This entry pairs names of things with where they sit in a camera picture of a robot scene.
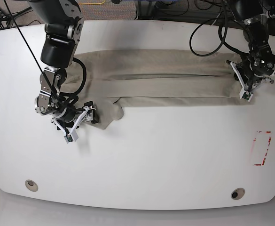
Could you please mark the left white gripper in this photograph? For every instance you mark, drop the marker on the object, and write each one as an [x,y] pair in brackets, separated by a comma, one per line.
[248,85]

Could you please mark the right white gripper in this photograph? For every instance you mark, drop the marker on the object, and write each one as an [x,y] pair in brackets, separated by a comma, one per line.
[69,122]

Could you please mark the beige T-shirt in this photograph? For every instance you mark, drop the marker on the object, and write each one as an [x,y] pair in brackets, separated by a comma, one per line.
[152,78]

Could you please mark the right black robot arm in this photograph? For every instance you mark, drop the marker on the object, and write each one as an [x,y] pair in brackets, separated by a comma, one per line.
[63,25]

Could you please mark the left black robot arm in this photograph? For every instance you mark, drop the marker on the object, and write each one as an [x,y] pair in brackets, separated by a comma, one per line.
[258,66]

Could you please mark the red tape rectangle marking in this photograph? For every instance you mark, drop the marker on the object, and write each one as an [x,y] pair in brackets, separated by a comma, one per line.
[260,147]

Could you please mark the black tripod stand legs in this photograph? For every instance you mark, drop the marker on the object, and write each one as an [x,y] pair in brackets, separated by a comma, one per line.
[7,19]

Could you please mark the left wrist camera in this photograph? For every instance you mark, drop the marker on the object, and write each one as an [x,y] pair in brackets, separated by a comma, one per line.
[245,95]

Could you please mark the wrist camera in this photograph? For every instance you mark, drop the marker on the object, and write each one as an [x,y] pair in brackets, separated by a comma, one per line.
[245,95]
[71,137]

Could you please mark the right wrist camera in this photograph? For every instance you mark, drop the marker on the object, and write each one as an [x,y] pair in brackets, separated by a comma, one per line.
[71,137]

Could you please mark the left table cable grommet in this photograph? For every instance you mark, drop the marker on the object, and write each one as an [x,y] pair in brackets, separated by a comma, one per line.
[31,185]

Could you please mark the table cable grommet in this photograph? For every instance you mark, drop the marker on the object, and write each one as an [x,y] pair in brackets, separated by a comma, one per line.
[31,185]
[237,194]

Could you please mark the right table cable grommet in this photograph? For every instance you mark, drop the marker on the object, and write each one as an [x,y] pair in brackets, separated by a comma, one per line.
[237,194]

